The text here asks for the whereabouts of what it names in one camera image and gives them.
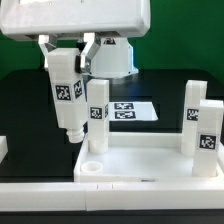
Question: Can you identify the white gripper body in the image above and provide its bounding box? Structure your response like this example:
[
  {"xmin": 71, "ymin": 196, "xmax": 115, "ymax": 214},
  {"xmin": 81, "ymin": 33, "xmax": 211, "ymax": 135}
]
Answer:
[{"xmin": 0, "ymin": 0, "xmax": 151, "ymax": 40}]

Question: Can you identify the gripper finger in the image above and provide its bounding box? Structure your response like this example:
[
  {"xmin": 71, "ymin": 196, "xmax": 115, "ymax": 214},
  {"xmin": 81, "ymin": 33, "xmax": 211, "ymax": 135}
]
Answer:
[
  {"xmin": 38, "ymin": 34, "xmax": 57, "ymax": 70},
  {"xmin": 75, "ymin": 33, "xmax": 101, "ymax": 74}
]

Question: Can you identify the white desk top tray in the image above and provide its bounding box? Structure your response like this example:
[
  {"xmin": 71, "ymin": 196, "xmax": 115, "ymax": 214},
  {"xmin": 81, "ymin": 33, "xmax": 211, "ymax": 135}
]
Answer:
[{"xmin": 73, "ymin": 132, "xmax": 224, "ymax": 183}]

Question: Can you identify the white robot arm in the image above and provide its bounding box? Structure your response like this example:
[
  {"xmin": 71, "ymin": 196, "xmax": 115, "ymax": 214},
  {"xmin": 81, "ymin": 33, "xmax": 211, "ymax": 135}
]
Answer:
[{"xmin": 0, "ymin": 0, "xmax": 151, "ymax": 78}]

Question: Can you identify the white sheet with tags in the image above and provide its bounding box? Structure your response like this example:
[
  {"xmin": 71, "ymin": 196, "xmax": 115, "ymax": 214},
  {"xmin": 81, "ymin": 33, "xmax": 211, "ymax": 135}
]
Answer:
[{"xmin": 109, "ymin": 102, "xmax": 158, "ymax": 121}]

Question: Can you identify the white left obstacle bar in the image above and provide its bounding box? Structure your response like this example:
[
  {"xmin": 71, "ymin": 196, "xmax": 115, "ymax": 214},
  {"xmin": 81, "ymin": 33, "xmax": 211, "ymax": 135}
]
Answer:
[{"xmin": 0, "ymin": 136, "xmax": 8, "ymax": 163}]

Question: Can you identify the white obstacle bar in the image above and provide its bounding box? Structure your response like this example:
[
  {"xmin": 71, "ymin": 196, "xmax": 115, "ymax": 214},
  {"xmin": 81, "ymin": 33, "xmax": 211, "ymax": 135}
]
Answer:
[
  {"xmin": 0, "ymin": 181, "xmax": 224, "ymax": 212},
  {"xmin": 0, "ymin": 136, "xmax": 8, "ymax": 163}
]

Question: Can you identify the white front obstacle bar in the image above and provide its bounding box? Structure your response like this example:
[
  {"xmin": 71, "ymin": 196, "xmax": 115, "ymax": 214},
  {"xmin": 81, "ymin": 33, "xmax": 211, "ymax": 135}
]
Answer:
[{"xmin": 0, "ymin": 181, "xmax": 224, "ymax": 212}]

